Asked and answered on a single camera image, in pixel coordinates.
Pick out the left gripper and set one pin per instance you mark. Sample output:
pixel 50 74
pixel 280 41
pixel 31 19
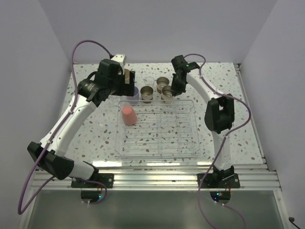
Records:
pixel 127 89

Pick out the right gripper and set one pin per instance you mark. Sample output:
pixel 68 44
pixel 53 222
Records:
pixel 177 90

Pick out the purple cup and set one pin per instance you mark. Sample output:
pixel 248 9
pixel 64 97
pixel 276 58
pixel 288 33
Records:
pixel 135 95

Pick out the steel cup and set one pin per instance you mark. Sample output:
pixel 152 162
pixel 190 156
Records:
pixel 161 83
pixel 167 94
pixel 146 93

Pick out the tall beige cup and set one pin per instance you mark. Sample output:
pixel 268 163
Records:
pixel 127 76

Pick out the pink cup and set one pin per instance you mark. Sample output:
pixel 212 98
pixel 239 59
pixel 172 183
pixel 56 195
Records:
pixel 128 115

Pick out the clear glass tumbler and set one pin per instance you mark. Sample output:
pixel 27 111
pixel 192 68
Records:
pixel 115 98

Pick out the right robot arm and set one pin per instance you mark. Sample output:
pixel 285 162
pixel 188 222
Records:
pixel 219 118

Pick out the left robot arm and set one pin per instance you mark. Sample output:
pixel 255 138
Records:
pixel 49 153

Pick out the clear dish rack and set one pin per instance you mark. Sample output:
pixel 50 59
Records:
pixel 163 130

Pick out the steel cup back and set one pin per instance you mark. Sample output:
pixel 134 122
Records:
pixel 161 83

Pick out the clear glass mug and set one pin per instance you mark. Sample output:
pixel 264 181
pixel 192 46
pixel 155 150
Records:
pixel 149 81

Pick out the left controller board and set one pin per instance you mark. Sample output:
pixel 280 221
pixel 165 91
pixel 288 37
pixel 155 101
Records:
pixel 93 197

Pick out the controller board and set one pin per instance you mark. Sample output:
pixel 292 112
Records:
pixel 221 196
pixel 93 197

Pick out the right controller board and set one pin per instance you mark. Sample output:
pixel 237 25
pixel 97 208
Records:
pixel 221 196

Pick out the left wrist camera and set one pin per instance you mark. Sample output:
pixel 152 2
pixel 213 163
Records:
pixel 120 58

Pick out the aluminium frame rail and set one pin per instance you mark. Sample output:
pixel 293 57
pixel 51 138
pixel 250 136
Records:
pixel 179 178

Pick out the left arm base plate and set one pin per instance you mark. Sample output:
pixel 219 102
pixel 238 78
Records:
pixel 107 179

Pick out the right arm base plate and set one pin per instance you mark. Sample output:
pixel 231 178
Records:
pixel 209 182

